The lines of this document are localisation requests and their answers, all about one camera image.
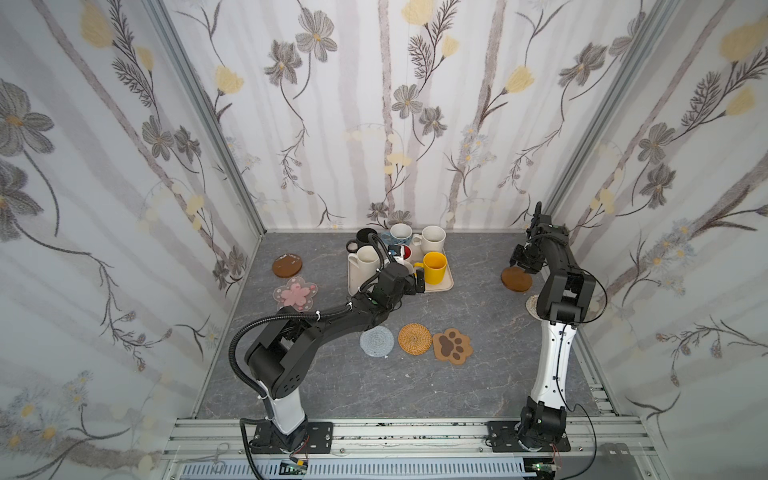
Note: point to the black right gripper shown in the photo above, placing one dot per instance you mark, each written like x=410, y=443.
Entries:
x=525, y=257

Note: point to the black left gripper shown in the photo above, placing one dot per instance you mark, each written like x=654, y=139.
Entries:
x=414, y=282

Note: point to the brown round wooden coaster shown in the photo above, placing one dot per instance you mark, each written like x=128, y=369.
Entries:
x=516, y=279

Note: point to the woven rattan round coaster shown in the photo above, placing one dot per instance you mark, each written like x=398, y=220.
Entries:
x=414, y=339

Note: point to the brown paw shaped coaster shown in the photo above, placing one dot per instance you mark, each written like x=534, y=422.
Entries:
x=452, y=346

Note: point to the grey blue round coaster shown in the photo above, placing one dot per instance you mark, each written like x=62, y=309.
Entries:
x=377, y=342

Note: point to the white colourful stitched coaster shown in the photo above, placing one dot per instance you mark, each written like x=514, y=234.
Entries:
x=594, y=309

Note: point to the pink flower coaster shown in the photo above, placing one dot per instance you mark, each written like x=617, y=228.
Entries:
x=296, y=293

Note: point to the dark brown round coaster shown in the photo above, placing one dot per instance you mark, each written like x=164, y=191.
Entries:
x=287, y=265

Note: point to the yellow mug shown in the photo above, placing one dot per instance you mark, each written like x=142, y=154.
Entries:
x=434, y=265

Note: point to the white mug red inside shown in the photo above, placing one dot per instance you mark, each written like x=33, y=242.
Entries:
x=404, y=251

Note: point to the white speckled mug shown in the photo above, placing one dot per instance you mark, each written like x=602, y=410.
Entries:
x=431, y=239

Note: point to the blue patterned mug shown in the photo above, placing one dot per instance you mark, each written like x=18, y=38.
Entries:
x=398, y=234

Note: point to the plain white mug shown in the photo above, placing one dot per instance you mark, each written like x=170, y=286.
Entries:
x=363, y=263

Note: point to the beige plastic tray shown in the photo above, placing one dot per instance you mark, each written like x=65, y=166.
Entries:
x=445, y=285

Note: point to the black mug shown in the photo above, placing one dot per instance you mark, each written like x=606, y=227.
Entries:
x=364, y=237

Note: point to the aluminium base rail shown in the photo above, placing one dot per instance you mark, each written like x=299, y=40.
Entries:
x=458, y=448

